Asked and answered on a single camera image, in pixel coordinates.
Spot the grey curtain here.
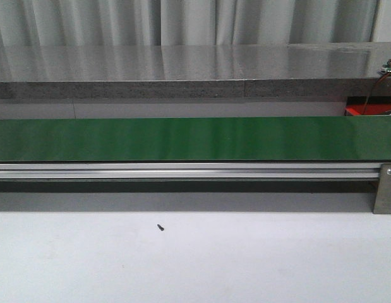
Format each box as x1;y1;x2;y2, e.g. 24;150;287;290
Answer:
0;1;379;46

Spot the green conveyor belt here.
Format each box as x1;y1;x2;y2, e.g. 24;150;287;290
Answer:
0;116;391;162

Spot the red black wire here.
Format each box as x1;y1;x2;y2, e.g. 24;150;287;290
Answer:
361;58;391;116

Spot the aluminium conveyor frame rail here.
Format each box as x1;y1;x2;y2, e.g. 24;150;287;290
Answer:
0;162;382;180

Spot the red plastic tray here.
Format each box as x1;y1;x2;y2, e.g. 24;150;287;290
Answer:
344;97;391;116

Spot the grey stone counter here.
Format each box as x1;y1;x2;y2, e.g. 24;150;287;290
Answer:
0;42;391;99

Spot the metal conveyor support bracket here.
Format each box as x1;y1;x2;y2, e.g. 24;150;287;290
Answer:
373;163;391;215

